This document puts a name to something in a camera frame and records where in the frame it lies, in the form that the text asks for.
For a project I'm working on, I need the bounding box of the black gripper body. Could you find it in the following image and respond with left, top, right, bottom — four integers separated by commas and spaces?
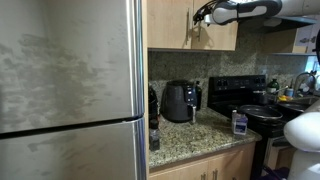
193, 7, 215, 25

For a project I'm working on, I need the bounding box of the light wood cupboard door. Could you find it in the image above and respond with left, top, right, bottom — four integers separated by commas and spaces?
191, 0, 239, 52
146, 0, 194, 50

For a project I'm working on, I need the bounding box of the black range hood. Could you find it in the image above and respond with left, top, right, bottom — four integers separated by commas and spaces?
238, 15, 318, 34

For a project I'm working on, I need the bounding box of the tall wooden side panel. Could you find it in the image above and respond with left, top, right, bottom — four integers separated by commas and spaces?
141, 0, 150, 180

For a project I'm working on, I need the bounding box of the black electric stove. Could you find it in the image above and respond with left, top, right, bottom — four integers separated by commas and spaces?
207, 74, 291, 180

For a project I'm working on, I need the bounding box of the dark glass bottle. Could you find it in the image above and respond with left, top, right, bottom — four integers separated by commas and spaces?
194, 80, 203, 112

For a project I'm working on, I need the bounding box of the dark grey air fryer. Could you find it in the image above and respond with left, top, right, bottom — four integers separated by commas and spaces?
160, 79, 198, 124

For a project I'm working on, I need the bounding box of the green glass bottle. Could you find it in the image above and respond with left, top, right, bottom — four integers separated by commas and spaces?
266, 78, 280, 96

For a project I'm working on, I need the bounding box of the black frying pan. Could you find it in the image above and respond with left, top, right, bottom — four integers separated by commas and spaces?
237, 104, 284, 122

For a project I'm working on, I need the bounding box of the yellow sponge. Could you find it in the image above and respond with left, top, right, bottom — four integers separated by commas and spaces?
277, 94, 293, 102

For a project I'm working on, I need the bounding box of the clear plastic bottle black cap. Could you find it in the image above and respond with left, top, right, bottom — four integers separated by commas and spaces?
231, 109, 249, 136

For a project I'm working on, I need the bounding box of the chrome sink faucet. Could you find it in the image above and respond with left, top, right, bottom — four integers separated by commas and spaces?
293, 71, 318, 97

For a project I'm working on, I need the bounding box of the dark wide pan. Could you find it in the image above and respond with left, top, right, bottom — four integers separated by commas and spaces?
276, 101, 311, 114

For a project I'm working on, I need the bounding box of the small dark pepper grinder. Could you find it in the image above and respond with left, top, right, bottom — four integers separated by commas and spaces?
148, 118, 161, 152

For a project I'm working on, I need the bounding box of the wooden base cabinet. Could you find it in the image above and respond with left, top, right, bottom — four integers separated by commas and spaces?
148, 142, 257, 180

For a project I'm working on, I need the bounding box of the stainless steel refrigerator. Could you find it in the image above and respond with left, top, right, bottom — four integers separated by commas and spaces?
0, 0, 148, 180

